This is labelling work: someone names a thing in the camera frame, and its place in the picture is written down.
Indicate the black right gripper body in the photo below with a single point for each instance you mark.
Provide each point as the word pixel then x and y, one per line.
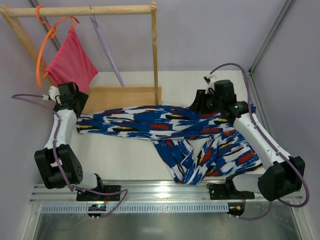
pixel 198 101

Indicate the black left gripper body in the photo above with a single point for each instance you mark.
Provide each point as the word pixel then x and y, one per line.
pixel 81 100

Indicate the blue patterned trousers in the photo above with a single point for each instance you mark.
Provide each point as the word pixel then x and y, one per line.
pixel 192 145

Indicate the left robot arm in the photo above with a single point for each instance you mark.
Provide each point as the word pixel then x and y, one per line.
pixel 57 163

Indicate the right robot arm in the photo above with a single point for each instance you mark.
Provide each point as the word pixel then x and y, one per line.
pixel 282 174

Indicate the orange plastic hanger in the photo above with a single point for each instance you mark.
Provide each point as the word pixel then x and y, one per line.
pixel 41 73

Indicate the lilac plastic hanger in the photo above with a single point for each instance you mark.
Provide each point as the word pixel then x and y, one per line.
pixel 105 47

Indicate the wooden clothes rack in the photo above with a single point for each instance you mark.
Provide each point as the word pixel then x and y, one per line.
pixel 100 97

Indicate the pink cloth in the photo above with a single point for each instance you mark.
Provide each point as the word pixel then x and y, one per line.
pixel 71 64

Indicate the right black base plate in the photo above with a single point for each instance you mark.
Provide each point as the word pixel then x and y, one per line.
pixel 225 191

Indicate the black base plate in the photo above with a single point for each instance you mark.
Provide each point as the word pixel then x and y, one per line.
pixel 108 193
pixel 225 191

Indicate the aluminium mounting rail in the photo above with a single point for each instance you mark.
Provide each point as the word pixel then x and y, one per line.
pixel 139 191

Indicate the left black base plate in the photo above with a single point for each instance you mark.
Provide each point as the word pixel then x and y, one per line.
pixel 108 193

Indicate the aluminium corner frame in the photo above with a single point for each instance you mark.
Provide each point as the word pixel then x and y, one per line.
pixel 271 35

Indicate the slotted cable duct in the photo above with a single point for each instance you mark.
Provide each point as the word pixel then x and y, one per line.
pixel 135 208

